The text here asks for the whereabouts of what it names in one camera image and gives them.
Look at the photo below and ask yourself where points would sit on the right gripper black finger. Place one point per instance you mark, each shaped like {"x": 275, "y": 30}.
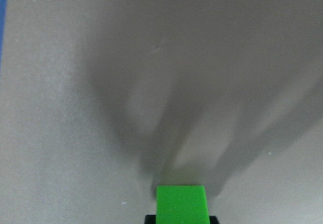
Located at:
{"x": 151, "y": 219}

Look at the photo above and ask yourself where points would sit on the green toy block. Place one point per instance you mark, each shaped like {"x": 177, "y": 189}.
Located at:
{"x": 181, "y": 204}

